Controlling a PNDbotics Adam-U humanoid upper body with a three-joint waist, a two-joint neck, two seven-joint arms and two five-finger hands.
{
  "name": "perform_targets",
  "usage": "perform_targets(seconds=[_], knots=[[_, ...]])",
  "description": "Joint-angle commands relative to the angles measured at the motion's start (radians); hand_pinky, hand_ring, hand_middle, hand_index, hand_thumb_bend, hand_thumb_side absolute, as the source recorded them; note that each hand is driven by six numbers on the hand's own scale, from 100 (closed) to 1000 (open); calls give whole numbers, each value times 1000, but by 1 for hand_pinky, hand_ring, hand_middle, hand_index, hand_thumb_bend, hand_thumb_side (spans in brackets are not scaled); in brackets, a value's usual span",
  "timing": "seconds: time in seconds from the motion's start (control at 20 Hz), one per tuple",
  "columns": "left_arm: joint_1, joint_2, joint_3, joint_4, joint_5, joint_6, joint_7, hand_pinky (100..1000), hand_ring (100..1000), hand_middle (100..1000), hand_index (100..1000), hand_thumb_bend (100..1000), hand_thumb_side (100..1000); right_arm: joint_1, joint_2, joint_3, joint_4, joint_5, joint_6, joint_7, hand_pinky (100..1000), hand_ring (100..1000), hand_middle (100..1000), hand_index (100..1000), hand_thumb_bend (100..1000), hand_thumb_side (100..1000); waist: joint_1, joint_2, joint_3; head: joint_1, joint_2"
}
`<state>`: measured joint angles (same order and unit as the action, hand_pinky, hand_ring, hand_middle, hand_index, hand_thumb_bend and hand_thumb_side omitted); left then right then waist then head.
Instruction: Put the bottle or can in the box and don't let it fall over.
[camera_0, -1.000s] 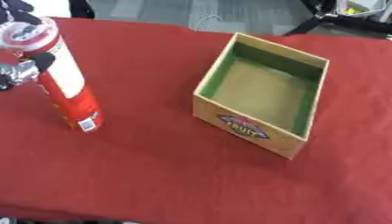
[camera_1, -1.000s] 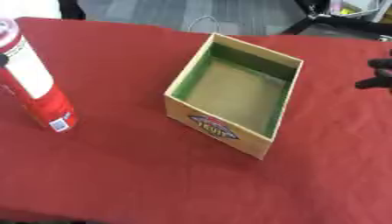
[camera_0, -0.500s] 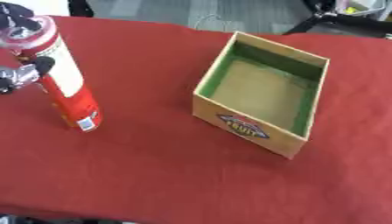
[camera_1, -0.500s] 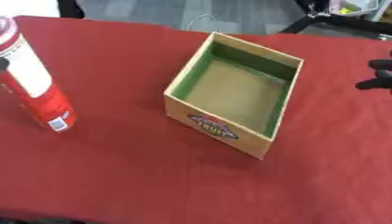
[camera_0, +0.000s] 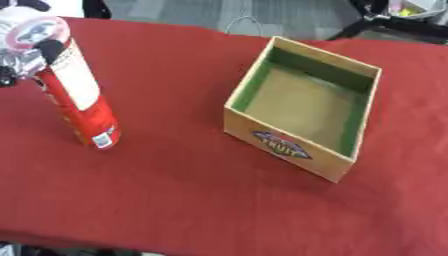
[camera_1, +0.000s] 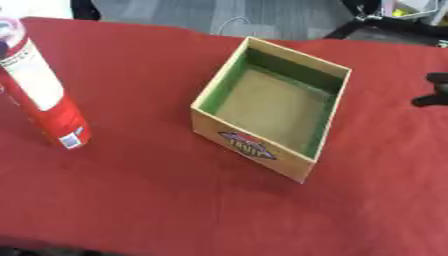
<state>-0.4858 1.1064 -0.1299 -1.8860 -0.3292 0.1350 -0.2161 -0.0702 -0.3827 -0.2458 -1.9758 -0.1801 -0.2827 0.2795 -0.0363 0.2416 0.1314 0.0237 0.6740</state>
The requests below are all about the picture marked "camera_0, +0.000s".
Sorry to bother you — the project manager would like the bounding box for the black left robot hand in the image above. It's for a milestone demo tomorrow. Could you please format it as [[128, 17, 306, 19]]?
[[0, 38, 69, 89]]

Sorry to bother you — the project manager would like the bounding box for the black chair leg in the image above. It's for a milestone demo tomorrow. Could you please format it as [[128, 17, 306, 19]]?
[[80, 0, 114, 20]]

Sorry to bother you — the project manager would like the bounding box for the black chair frame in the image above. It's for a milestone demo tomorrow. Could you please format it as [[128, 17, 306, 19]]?
[[327, 0, 448, 45]]

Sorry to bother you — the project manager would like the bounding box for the red bottle with white label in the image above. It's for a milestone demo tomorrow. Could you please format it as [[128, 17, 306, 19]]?
[[0, 7, 125, 150]]

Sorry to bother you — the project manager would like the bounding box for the pale bag with yellow item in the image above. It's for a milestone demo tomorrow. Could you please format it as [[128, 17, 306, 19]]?
[[386, 0, 448, 20]]

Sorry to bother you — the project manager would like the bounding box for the tan cardboard box green inside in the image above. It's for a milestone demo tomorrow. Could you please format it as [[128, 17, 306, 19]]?
[[222, 35, 384, 184]]

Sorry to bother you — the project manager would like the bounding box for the white cable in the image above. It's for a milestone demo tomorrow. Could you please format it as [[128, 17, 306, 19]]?
[[222, 14, 266, 36]]

